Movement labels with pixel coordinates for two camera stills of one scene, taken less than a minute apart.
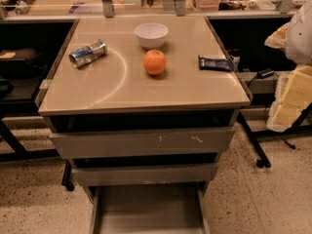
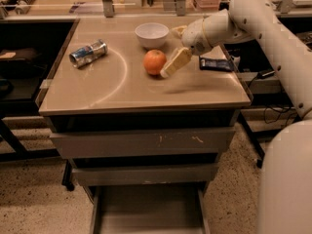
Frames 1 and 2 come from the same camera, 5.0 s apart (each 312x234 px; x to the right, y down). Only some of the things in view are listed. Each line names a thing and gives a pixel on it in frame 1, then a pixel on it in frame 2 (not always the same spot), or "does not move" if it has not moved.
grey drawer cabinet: (142, 104) does not move
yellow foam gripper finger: (278, 38) to (179, 30)
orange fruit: (154, 61) does not move
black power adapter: (264, 73) does not move
